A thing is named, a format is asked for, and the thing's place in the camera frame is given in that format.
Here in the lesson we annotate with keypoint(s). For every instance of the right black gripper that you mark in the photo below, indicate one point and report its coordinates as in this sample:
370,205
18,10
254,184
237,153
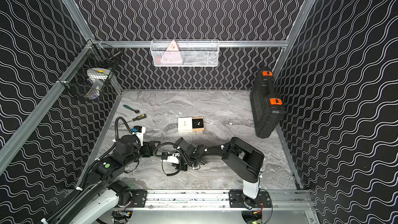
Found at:
182,167

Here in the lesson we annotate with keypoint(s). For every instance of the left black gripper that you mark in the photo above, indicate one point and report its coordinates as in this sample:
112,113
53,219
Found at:
147,149

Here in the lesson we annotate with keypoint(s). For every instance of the cream drawer jewelry box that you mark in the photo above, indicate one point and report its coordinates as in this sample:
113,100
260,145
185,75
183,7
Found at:
189,124

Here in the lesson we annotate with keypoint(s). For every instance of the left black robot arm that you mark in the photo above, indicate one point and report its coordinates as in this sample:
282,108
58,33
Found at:
102,174

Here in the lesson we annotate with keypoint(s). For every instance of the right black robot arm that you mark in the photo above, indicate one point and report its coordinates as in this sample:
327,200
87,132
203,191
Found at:
242,158

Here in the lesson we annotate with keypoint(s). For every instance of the yellow black screwdriver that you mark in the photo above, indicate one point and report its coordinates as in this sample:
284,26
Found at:
138,118

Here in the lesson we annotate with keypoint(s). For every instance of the black tool case orange latches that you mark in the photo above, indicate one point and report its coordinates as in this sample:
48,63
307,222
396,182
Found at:
267,106

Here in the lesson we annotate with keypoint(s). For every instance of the pink triangle card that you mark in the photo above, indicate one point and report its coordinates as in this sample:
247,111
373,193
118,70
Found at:
172,55

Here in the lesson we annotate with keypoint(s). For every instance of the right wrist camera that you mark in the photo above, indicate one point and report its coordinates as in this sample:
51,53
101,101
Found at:
171,158

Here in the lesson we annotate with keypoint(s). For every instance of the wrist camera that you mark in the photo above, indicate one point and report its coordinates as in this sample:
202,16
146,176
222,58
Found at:
139,131
171,158

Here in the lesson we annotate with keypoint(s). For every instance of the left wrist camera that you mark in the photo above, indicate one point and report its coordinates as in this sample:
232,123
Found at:
139,131

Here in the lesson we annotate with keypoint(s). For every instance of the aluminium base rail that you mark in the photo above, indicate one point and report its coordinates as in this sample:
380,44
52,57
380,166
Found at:
207,200

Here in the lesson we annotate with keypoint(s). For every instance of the black mesh wall basket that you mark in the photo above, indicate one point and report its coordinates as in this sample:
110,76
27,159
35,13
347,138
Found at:
99,56

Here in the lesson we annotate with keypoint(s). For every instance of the white wire wall basket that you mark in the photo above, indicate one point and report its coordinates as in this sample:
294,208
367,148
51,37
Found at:
195,53

